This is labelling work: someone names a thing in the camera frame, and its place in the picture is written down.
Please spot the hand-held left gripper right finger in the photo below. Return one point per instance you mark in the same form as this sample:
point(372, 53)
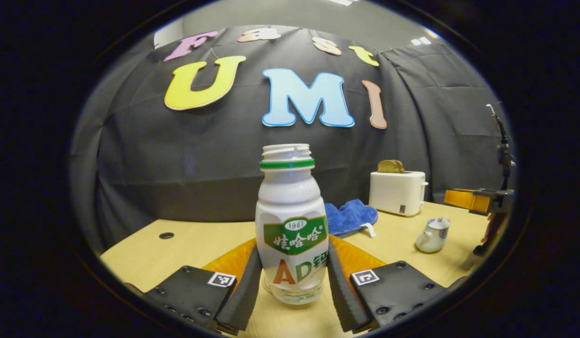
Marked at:
point(341, 300)

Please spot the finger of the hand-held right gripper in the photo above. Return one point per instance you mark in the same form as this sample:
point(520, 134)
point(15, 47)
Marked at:
point(461, 199)

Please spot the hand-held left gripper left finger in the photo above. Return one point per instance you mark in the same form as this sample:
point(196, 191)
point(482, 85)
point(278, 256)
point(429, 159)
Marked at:
point(245, 300)

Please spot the round wooden coaster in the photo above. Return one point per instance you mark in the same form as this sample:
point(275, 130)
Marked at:
point(265, 284)

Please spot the white blue patterned teacup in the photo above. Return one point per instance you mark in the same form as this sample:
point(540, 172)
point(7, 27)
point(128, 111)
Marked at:
point(431, 241)

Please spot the white water bottle green label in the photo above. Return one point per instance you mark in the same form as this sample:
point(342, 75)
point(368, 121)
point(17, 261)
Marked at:
point(290, 202)

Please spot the white toaster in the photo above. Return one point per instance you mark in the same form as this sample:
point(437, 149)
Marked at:
point(395, 192)

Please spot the brown toast slice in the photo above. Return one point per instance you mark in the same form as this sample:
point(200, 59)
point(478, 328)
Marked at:
point(391, 166)

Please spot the blue towel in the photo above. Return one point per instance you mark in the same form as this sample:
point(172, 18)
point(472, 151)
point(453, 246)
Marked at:
point(348, 216)

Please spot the black backdrop cloth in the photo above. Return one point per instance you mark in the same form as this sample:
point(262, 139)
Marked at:
point(177, 164)

